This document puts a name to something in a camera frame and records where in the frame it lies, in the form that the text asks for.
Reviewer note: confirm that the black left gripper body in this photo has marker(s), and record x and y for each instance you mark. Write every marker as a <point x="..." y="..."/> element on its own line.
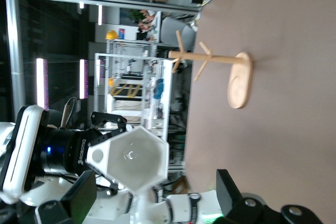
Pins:
<point x="65" y="150"/>

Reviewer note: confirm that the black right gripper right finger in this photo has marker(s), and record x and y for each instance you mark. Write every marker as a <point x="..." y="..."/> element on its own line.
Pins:
<point x="244" y="211"/>

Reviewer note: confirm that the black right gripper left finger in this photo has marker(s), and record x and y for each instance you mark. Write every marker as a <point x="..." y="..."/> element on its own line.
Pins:
<point x="76" y="203"/>

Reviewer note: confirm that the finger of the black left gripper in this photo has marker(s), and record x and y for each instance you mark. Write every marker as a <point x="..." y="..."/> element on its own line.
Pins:
<point x="115" y="123"/>
<point x="109" y="186"/>

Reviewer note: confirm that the white hexagonal cup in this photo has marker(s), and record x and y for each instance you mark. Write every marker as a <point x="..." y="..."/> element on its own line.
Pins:
<point x="136" y="155"/>

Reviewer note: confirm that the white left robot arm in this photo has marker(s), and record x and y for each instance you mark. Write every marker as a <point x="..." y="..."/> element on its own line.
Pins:
<point x="178" y="208"/>

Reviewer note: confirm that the white metal shelf rack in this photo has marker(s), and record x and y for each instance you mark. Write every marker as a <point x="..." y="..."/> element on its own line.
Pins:
<point x="131" y="87"/>

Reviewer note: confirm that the wooden cup rack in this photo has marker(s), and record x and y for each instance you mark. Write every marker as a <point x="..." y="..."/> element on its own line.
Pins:
<point x="210" y="56"/>

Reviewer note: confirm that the yellow hard hat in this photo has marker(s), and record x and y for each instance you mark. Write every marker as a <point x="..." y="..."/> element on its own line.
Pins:
<point x="111" y="35"/>

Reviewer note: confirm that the grey chair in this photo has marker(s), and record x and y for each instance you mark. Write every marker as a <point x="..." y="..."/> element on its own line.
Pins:
<point x="173" y="31"/>

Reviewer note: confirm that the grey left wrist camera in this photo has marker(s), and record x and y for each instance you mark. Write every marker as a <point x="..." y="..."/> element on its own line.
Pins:
<point x="17" y="161"/>

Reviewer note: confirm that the aluminium frame post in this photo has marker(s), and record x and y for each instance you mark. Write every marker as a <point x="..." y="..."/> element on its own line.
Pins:
<point x="15" y="56"/>

